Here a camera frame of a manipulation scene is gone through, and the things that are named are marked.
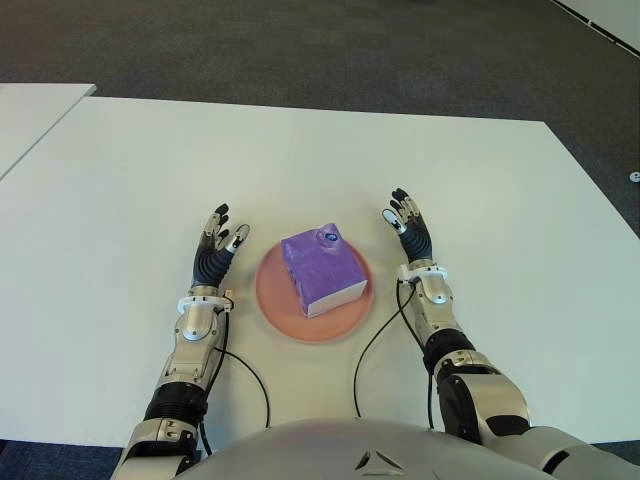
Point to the round pink plate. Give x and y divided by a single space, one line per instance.
280 310

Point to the silver robot torso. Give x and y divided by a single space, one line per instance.
340 450

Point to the adjacent white table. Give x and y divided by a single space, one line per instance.
30 117

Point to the purple tissue paper pack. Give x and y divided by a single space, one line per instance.
320 270

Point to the white controller on floor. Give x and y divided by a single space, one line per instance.
635 177

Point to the robot left hand black silver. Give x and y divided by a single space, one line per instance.
210 262

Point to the robot right hand black silver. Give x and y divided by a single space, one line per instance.
417 240

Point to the robot left arm silver black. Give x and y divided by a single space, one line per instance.
192 340

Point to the robot right arm silver black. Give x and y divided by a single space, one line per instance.
470 390

